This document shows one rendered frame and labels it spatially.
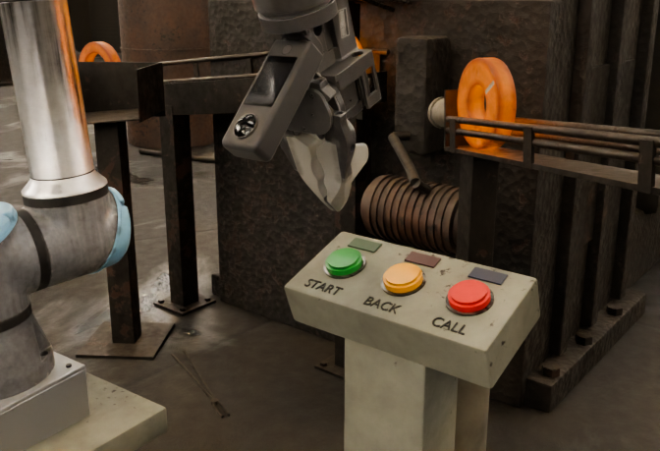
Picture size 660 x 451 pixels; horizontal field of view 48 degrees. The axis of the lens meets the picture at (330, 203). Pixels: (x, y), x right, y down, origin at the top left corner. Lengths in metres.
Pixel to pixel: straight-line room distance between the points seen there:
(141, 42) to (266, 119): 3.87
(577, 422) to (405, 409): 0.99
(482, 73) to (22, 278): 0.76
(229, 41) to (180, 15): 2.44
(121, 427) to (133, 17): 3.60
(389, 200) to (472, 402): 0.58
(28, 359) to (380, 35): 1.03
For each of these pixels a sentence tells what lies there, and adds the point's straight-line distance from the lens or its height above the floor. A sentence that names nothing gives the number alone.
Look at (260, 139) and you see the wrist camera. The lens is 0.63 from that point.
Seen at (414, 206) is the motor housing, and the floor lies 0.50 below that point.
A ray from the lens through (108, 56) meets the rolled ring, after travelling 2.32.
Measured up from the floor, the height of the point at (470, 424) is 0.37.
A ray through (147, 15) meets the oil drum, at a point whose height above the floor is 0.78.
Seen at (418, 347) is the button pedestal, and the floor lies 0.56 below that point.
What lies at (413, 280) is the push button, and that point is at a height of 0.61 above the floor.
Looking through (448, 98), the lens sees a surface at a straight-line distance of 1.34.
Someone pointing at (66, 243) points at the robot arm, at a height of 0.56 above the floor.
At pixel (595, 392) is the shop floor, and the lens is 1.86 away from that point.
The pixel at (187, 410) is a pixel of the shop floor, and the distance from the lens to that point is 1.72.
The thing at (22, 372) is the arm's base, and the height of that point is 0.40.
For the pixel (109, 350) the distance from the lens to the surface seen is 2.01.
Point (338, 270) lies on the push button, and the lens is 0.78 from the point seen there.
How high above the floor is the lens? 0.88
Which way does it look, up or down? 16 degrees down
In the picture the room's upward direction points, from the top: straight up
